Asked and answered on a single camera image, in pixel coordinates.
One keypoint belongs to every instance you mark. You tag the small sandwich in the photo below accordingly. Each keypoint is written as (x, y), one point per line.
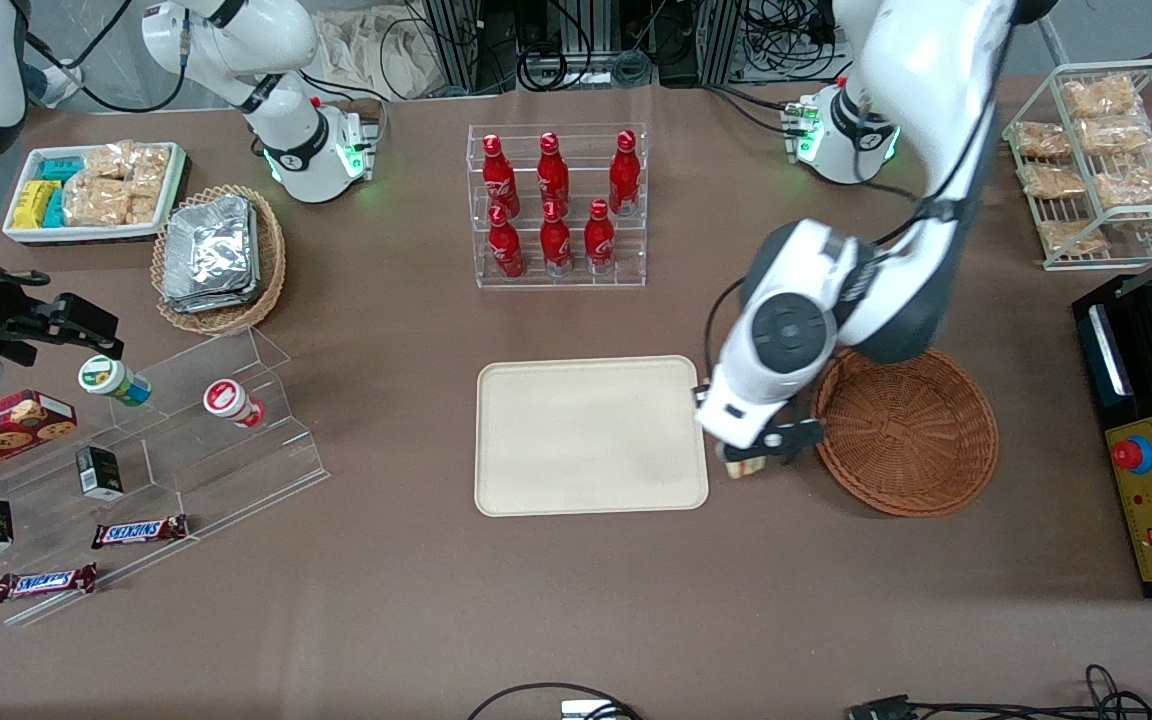
(744, 469)

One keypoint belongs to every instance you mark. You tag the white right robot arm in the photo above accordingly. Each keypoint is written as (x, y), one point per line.
(236, 40)

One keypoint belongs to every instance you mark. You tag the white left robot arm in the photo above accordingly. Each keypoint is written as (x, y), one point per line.
(926, 80)

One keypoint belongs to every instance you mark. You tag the brown round wicker basket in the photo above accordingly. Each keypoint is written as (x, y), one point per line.
(906, 430)

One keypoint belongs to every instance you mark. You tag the cream plastic tray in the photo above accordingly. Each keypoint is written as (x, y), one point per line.
(591, 435)

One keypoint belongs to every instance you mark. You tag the light wicker basket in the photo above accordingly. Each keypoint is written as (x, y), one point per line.
(271, 255)

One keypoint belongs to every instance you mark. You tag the green lid yogurt cup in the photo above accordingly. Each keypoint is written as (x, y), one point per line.
(106, 378)

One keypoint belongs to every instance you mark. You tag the white rectangular snack bin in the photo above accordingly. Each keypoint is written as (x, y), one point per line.
(26, 235)

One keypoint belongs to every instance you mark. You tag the teal snack packet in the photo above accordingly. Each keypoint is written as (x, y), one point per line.
(55, 208)
(62, 169)

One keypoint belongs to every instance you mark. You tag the clear bag rice crackers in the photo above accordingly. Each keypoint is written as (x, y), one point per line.
(153, 161)
(144, 201)
(108, 160)
(94, 203)

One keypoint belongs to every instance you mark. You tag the foil wrapped pack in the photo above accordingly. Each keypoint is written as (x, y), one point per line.
(211, 243)
(206, 300)

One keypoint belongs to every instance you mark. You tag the yellow snack packet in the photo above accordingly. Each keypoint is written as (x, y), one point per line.
(33, 203)

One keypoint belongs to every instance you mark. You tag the red lid yogurt cup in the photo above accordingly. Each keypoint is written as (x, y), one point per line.
(228, 400)

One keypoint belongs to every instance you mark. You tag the clear acrylic stepped stand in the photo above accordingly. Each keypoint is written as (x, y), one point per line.
(186, 470)

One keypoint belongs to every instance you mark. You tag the Snickers chocolate bar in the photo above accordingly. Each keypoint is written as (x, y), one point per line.
(44, 582)
(139, 531)

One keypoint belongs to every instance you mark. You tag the clear acrylic bottle rack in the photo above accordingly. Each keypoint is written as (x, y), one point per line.
(556, 282)

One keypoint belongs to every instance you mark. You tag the red cola bottle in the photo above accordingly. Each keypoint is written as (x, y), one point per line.
(623, 175)
(553, 172)
(555, 242)
(498, 175)
(505, 245)
(598, 238)

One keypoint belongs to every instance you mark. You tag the white plug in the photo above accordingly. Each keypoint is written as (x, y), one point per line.
(586, 711)

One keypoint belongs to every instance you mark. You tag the red emergency stop button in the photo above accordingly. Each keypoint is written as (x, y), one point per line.
(1133, 455)

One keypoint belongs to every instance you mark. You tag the bagged crispy snack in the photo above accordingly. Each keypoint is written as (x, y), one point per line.
(1116, 133)
(1071, 237)
(1040, 139)
(1051, 181)
(1136, 185)
(1099, 96)

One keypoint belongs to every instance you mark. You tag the beige cloth bag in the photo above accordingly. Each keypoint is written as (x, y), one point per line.
(366, 50)

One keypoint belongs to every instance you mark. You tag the black machine yellow panel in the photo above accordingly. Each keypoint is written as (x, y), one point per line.
(1151, 340)

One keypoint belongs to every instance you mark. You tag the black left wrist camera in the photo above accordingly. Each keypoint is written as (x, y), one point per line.
(798, 432)

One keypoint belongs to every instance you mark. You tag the aluminium frame post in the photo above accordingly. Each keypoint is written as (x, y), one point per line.
(451, 45)

